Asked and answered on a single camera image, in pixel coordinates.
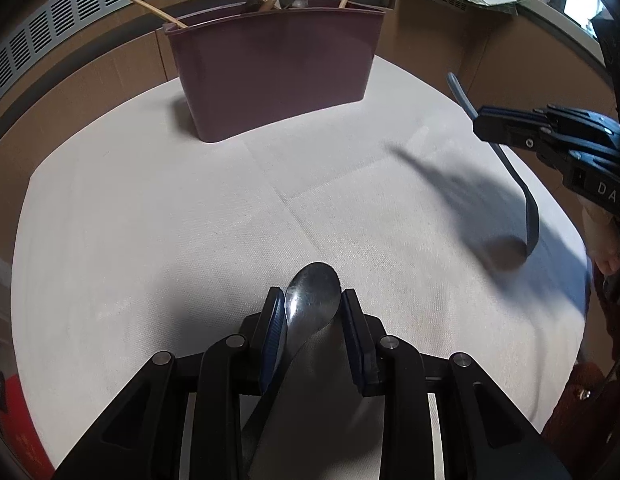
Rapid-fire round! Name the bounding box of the blue spoon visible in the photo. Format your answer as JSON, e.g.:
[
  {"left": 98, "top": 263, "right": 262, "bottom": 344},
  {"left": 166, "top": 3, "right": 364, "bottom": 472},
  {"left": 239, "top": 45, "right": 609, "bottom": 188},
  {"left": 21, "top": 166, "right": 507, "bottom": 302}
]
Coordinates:
[{"left": 446, "top": 72, "right": 540, "bottom": 267}]

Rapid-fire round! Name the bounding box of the person's right hand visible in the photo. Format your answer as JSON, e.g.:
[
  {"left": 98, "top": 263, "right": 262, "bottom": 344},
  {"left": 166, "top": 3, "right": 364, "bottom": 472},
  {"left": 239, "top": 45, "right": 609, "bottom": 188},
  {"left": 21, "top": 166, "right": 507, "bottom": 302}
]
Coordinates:
[{"left": 581, "top": 206, "right": 620, "bottom": 277}]

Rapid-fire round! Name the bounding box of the wooden cabinet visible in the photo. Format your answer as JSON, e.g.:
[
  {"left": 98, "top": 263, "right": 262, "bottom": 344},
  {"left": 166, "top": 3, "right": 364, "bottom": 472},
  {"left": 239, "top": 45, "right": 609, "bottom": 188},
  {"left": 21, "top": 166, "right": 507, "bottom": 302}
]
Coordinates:
[{"left": 0, "top": 0, "right": 611, "bottom": 171}]

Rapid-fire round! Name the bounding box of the metal spoon with smiley handle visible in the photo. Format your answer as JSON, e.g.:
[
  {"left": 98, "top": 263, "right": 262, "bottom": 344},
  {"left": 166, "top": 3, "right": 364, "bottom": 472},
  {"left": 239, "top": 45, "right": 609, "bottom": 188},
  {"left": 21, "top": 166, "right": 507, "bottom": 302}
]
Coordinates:
[{"left": 240, "top": 262, "right": 343, "bottom": 463}]

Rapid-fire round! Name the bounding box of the grey vent grille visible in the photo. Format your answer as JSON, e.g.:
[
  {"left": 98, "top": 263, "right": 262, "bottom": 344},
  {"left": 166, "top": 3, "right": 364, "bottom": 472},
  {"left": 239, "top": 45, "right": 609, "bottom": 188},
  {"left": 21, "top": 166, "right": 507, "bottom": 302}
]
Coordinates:
[{"left": 0, "top": 0, "right": 342, "bottom": 107}]

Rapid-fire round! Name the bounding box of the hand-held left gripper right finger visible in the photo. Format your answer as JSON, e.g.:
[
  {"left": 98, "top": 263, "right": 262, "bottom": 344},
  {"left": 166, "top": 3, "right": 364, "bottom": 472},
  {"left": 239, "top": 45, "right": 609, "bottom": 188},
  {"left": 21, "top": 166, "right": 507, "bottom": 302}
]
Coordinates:
[{"left": 340, "top": 288, "right": 573, "bottom": 480}]

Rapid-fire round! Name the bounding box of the maroon plastic utensil holder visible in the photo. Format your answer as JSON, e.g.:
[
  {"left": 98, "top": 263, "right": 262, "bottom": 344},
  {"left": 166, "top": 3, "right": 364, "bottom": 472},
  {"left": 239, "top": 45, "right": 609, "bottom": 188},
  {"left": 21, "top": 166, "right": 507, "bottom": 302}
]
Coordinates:
[{"left": 162, "top": 0, "right": 387, "bottom": 144}]

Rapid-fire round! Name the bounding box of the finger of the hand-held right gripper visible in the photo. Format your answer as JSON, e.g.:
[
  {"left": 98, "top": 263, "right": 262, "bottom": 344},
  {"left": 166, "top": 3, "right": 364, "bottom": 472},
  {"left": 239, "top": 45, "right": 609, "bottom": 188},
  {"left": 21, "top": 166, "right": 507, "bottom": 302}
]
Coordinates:
[
  {"left": 471, "top": 105, "right": 620, "bottom": 173},
  {"left": 534, "top": 103, "right": 620, "bottom": 136}
]

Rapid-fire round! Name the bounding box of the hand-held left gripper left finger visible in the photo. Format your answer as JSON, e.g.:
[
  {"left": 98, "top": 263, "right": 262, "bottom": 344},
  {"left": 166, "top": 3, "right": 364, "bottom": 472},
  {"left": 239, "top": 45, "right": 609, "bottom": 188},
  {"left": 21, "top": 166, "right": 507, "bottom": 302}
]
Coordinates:
[{"left": 55, "top": 287, "right": 287, "bottom": 480}]

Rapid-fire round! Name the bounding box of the red garment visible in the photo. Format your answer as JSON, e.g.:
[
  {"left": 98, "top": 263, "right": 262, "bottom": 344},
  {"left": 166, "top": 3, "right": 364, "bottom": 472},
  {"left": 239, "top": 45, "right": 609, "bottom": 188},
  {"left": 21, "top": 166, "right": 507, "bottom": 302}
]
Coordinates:
[{"left": 539, "top": 359, "right": 620, "bottom": 467}]

